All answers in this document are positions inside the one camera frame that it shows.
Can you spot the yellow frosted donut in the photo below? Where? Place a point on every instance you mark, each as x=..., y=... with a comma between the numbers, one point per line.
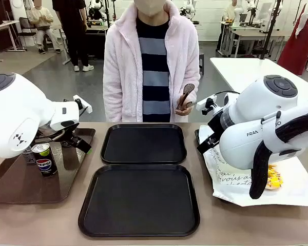
x=274, y=179

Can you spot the black stand pole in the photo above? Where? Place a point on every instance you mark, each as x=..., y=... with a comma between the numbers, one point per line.
x=270, y=28

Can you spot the black plastic tray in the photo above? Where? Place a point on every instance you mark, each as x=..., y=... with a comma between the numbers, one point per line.
x=138, y=202
x=143, y=143

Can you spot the black Pepsi can green band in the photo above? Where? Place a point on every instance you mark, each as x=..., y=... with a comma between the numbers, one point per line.
x=46, y=164

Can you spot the white desk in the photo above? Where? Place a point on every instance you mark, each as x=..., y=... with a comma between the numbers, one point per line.
x=2, y=25

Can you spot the person's left forearm pink sleeve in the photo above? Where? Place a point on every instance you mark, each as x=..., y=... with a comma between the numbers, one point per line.
x=187, y=77

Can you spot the brown plastic tray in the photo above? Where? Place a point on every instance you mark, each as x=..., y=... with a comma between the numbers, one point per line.
x=20, y=184

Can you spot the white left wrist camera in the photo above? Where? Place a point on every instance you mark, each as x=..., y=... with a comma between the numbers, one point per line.
x=83, y=103

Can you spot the white lab table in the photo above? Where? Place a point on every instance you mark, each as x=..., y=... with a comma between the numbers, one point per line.
x=254, y=34

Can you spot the seated person in light clothes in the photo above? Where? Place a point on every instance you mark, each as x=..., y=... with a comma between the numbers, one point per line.
x=42, y=20

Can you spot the black tray under paper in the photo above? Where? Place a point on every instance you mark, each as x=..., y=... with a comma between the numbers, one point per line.
x=196, y=135

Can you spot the person in pink fleece jacket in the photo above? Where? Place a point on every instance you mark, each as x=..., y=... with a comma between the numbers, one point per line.
x=123, y=64

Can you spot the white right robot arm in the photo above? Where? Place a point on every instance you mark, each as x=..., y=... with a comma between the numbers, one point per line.
x=246, y=107

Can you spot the person's left hand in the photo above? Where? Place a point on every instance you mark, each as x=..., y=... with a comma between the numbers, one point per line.
x=185, y=109

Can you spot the grey patterned drink can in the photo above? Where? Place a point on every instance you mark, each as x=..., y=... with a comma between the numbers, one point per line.
x=28, y=156

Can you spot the large white printed paper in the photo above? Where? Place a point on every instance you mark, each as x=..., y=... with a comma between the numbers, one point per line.
x=285, y=194

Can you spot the standing person in black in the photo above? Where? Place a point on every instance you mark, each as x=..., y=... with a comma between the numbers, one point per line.
x=77, y=30

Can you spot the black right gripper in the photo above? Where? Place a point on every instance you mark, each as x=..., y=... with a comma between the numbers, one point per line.
x=215, y=128

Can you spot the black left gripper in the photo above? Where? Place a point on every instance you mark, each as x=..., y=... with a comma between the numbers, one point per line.
x=64, y=135

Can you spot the person's right forearm pink sleeve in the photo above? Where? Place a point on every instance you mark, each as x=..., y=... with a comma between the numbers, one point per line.
x=113, y=102

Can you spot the black office chair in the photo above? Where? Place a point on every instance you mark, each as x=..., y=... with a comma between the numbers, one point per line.
x=25, y=28

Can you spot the figure in red dress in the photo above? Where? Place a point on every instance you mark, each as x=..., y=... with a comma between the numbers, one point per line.
x=297, y=41

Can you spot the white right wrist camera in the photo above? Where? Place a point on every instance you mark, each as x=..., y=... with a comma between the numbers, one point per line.
x=206, y=103

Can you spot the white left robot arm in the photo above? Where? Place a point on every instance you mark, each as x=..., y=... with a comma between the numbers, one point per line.
x=15, y=110

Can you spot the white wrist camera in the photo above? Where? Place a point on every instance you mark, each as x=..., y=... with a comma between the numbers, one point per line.
x=83, y=103
x=206, y=103

